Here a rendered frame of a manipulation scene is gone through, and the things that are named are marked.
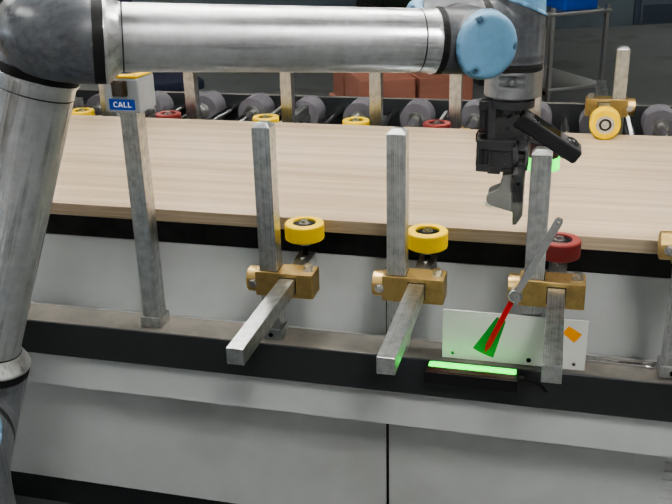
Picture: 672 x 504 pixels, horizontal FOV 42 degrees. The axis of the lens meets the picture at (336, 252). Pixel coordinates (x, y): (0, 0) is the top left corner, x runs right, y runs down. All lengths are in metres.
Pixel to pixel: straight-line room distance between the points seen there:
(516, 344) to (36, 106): 0.93
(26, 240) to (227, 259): 0.73
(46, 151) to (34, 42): 0.21
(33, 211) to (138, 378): 0.73
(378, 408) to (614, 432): 0.45
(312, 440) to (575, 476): 0.60
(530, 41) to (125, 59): 0.61
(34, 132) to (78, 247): 0.88
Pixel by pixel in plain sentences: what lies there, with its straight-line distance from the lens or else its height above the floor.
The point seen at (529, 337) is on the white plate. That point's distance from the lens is 1.65.
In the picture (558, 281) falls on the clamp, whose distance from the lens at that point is 1.61.
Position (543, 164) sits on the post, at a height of 1.08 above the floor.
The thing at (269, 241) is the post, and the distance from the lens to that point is 1.67.
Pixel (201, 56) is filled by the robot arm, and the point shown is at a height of 1.33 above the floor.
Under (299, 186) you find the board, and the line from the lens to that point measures 2.02.
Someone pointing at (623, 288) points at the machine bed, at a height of 0.77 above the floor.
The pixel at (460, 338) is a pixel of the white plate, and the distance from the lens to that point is 1.66.
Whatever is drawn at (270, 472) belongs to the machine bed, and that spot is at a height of 0.21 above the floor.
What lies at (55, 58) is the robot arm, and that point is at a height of 1.34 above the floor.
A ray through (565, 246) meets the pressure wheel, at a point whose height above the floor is 0.91.
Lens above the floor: 1.51
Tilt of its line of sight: 22 degrees down
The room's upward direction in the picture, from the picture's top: 2 degrees counter-clockwise
